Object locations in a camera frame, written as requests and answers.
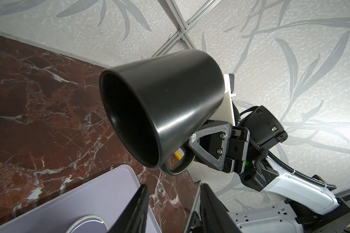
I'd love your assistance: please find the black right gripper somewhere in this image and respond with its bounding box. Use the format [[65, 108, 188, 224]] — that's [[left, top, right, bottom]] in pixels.
[[188, 121, 250, 173]]

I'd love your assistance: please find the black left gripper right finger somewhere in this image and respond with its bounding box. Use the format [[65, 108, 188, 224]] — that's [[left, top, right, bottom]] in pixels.
[[200, 183, 241, 233]]

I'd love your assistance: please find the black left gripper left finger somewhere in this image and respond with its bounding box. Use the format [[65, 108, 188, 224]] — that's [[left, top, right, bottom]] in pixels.
[[108, 184, 149, 233]]

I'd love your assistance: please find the black mug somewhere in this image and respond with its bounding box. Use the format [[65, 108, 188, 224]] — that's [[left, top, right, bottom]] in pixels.
[[99, 50, 225, 176]]

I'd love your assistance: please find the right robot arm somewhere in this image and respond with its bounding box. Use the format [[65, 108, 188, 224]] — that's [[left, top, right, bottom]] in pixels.
[[187, 106, 350, 233]]

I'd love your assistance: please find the lavender mug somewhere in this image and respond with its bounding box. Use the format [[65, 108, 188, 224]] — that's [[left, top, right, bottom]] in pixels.
[[66, 215, 109, 233]]

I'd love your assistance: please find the yellow item on table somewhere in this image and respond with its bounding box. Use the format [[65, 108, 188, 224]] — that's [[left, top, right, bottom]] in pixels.
[[174, 148, 184, 161]]

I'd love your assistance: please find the lavender plastic tray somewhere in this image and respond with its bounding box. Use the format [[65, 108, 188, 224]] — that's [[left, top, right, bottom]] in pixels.
[[0, 164, 162, 233]]

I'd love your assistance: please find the aluminium frame post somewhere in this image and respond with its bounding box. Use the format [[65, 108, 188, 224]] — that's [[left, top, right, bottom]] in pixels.
[[152, 0, 221, 57]]

